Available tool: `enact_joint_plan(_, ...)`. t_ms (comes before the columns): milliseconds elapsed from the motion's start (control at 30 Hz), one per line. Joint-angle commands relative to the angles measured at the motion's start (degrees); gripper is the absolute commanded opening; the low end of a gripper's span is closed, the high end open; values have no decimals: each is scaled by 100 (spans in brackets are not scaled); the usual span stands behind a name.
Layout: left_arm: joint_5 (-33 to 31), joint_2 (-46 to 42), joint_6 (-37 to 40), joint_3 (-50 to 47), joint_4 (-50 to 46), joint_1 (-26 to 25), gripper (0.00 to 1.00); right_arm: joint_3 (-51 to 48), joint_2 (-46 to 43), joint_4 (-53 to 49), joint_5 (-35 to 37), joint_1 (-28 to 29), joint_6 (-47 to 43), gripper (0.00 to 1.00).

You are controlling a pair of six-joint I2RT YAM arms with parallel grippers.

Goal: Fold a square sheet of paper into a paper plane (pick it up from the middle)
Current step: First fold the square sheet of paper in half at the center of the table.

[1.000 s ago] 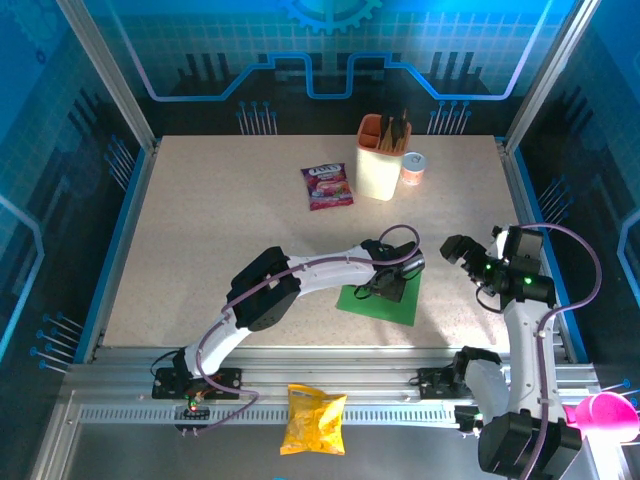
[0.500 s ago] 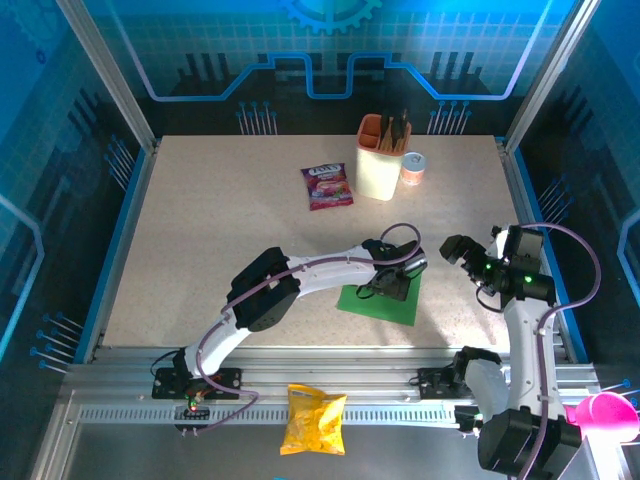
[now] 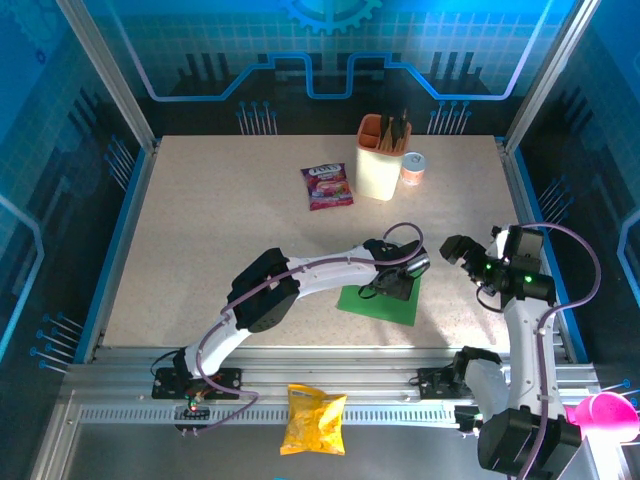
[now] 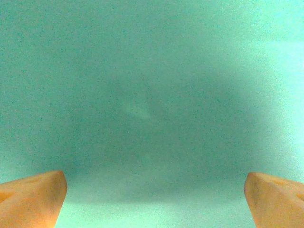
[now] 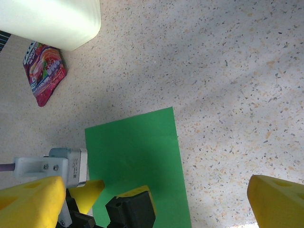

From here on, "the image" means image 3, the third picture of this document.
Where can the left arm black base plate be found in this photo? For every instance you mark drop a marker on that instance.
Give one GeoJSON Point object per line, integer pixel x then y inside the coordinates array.
{"type": "Point", "coordinates": [230, 375]}

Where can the long aluminium rail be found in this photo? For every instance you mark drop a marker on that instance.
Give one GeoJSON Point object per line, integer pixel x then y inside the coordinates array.
{"type": "Point", "coordinates": [325, 365]}

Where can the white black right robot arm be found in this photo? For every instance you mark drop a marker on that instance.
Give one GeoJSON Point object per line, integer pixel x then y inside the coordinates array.
{"type": "Point", "coordinates": [522, 350]}

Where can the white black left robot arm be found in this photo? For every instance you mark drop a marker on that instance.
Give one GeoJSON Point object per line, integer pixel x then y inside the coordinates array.
{"type": "Point", "coordinates": [325, 270]}

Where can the aluminium frame post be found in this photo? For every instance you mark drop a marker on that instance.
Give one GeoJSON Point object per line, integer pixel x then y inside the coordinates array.
{"type": "Point", "coordinates": [552, 75]}
{"type": "Point", "coordinates": [111, 75]}

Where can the cream utensil holder orange rim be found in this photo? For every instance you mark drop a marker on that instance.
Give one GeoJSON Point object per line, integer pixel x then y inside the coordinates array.
{"type": "Point", "coordinates": [375, 175]}

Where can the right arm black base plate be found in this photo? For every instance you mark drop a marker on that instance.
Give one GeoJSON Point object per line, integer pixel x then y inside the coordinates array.
{"type": "Point", "coordinates": [430, 382]}

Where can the small orange can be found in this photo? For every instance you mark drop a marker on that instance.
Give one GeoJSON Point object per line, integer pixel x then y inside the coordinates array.
{"type": "Point", "coordinates": [414, 172]}

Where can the purple candy bag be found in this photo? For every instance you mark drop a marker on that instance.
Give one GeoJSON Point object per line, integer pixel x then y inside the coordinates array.
{"type": "Point", "coordinates": [327, 187]}

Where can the blue aluminium side rail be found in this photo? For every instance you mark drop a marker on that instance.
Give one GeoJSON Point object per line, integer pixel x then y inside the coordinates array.
{"type": "Point", "coordinates": [119, 250]}
{"type": "Point", "coordinates": [522, 200]}

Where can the yellow chips bag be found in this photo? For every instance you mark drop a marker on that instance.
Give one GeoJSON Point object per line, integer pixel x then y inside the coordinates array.
{"type": "Point", "coordinates": [312, 425]}

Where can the pink plastic cup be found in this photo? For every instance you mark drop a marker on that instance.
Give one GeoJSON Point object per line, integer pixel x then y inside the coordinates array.
{"type": "Point", "coordinates": [607, 415]}

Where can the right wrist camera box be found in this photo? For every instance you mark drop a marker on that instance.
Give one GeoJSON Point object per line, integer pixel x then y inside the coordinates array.
{"type": "Point", "coordinates": [500, 245]}

